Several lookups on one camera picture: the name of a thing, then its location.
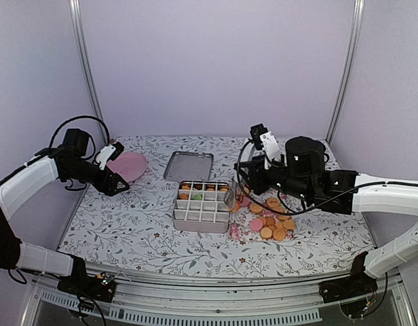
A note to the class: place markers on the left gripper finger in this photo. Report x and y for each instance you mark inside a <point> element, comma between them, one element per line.
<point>118,183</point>
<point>117,190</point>

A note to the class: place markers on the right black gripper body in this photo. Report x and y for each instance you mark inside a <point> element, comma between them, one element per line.
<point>262,185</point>

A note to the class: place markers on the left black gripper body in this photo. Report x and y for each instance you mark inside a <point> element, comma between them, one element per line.
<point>101,185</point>

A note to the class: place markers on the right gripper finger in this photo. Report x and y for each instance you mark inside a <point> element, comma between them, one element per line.
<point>246,167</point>
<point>247,179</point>

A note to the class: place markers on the metal tongs white handle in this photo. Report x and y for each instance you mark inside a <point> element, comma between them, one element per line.
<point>234,195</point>

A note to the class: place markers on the pink round cookie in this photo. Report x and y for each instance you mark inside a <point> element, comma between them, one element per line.
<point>256,225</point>

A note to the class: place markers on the metal divided cookie tin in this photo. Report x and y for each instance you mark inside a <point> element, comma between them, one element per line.
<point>208,215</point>

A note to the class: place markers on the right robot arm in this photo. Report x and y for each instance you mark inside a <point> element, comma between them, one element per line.
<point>299,171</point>

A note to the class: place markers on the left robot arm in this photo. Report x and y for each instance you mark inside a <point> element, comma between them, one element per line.
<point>67,162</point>

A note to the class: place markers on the pink plate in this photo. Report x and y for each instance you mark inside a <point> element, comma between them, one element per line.
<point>129,165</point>

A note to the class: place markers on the floral cookie tray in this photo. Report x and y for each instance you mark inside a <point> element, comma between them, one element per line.
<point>277,228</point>

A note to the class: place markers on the dark blue mug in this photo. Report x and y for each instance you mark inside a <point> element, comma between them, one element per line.
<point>326,158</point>

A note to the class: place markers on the metal tin lid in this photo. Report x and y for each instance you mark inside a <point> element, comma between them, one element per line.
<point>186,165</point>

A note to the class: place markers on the floral tablecloth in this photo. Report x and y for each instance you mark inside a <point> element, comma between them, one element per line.
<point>134,230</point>

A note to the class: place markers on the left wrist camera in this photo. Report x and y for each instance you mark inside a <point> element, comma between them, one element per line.
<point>109,152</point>

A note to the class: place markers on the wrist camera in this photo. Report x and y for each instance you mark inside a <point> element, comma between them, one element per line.
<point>265,141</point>
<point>109,152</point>

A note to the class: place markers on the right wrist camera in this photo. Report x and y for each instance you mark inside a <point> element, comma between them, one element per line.
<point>265,141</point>

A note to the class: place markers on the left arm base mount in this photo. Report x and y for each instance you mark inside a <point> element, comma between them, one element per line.
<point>80,283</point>

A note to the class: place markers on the front aluminium rail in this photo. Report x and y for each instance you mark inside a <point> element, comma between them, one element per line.
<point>146,298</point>

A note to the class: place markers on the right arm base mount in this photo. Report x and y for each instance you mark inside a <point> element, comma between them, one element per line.
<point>349,287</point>

